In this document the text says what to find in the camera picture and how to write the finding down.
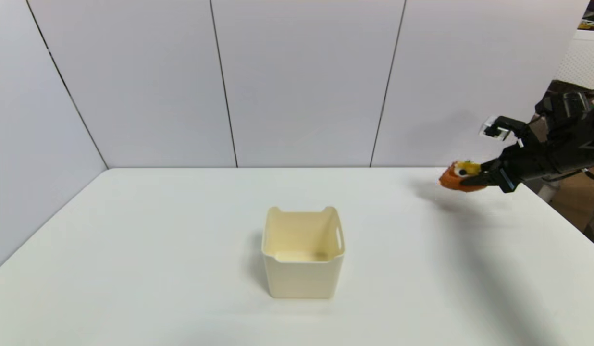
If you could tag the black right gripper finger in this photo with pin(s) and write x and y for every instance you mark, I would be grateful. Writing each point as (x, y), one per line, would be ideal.
(484, 180)
(491, 166)

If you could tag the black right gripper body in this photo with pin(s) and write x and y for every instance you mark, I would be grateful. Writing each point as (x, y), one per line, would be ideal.
(525, 163)

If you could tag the orange triangle bread with fruit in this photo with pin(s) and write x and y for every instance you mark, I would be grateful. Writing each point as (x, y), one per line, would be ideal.
(451, 180)

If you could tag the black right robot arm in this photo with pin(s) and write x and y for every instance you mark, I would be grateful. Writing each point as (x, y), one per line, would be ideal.
(581, 134)

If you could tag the dark brown basket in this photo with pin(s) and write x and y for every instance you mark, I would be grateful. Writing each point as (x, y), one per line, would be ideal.
(566, 86)

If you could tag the white pegboard panel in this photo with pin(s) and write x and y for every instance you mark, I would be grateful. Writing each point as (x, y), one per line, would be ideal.
(583, 60)

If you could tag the cream plastic storage bin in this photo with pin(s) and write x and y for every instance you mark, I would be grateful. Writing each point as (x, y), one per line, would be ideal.
(302, 278)

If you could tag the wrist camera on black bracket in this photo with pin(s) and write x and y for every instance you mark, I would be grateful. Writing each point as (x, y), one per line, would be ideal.
(499, 127)

